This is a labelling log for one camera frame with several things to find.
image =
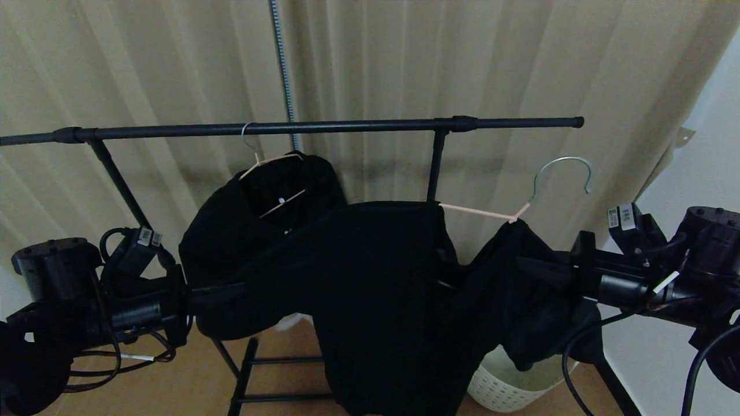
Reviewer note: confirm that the beige curtain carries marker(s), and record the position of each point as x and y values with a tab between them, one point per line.
520	58

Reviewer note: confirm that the black clothes rack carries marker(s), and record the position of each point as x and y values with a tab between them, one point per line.
347	125

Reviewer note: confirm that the pink clothes hanger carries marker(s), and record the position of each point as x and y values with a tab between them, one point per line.
480	212
258	162

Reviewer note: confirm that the black garment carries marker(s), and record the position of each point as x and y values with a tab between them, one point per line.
376	289
231	231

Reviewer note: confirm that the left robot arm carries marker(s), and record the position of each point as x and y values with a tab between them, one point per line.
52	271

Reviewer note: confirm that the white wall hook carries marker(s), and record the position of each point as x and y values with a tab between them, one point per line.
685	137

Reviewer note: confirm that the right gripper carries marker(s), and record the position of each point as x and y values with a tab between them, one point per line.
624	280

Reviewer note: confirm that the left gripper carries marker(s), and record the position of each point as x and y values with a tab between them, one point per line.
139	315

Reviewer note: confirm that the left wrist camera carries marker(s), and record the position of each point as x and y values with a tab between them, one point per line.
136	248

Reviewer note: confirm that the white laundry basket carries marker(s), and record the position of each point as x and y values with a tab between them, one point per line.
509	387

